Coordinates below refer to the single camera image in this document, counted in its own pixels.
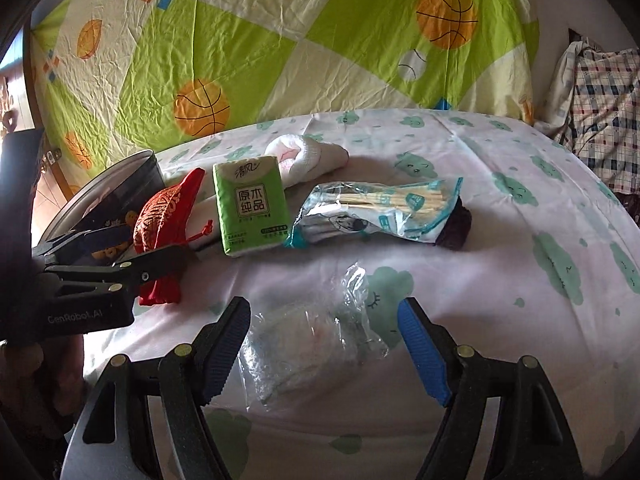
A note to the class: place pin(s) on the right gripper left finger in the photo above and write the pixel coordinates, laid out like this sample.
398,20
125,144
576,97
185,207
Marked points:
113,437

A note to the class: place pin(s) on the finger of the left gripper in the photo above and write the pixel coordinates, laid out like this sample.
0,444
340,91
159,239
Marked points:
153,276
100,246

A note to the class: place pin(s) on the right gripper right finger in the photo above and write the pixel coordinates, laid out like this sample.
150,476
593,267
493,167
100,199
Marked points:
532,439

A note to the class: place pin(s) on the red embroidered pouch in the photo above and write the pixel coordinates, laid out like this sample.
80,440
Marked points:
162,222

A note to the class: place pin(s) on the purple velvet scrunchie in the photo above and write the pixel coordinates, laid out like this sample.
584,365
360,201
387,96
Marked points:
456,229

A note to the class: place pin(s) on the white towel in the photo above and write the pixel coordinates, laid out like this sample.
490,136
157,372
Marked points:
301,159

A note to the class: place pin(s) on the left hand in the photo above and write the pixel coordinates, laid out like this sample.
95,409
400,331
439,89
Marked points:
42,392

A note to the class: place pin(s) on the round black metal tin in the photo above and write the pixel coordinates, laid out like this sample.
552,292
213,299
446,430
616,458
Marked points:
114,198

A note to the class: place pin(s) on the green tissue pack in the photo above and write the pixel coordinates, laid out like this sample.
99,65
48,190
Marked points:
251,204

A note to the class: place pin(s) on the green basketball bedsheet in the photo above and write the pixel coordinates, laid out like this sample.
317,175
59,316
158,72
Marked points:
119,76

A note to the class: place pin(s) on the clear plastic bag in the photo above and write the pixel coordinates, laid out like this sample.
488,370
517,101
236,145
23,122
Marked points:
303,349

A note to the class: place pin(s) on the cloud pattern table cloth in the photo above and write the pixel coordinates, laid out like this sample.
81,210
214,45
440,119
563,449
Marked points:
550,268

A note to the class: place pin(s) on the bag of bamboo sticks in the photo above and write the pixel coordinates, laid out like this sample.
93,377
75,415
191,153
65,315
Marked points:
415,211

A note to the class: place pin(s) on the plaid fabric bag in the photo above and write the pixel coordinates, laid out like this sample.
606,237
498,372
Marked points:
592,109

